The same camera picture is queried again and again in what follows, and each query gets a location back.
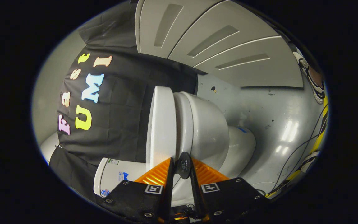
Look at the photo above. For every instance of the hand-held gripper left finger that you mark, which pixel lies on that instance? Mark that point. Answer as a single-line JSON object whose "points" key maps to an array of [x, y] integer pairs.
{"points": [[169, 202]]}

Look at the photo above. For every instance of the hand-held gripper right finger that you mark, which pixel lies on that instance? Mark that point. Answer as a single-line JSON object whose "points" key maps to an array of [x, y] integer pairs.
{"points": [[197, 199]]}

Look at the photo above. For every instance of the black backdrop cloth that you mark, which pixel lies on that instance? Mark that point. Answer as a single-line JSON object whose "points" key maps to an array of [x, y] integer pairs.
{"points": [[123, 118]]}

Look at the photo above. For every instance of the person's white black sneaker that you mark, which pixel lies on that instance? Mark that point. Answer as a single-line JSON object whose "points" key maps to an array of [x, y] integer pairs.
{"points": [[314, 77], [310, 160]]}

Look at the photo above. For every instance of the grey white cabinet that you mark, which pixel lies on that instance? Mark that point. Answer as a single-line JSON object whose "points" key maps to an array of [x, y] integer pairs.
{"points": [[228, 62]]}

